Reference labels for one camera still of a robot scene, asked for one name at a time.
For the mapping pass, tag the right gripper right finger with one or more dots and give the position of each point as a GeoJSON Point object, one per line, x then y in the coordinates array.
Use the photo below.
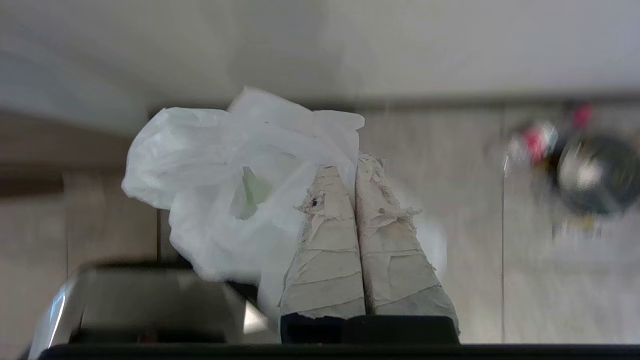
{"type": "Point", "coordinates": [395, 265]}

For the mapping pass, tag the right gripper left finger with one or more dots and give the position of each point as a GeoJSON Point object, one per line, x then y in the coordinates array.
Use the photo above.
{"type": "Point", "coordinates": [327, 260]}

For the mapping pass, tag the white plastic trash bag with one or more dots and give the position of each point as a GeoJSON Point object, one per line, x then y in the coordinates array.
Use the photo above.
{"type": "Point", "coordinates": [215, 170]}

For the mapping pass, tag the steel trash bin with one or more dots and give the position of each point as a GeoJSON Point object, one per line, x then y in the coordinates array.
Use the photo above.
{"type": "Point", "coordinates": [150, 305]}

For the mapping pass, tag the round black floor device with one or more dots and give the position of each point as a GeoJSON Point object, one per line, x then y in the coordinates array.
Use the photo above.
{"type": "Point", "coordinates": [587, 170]}

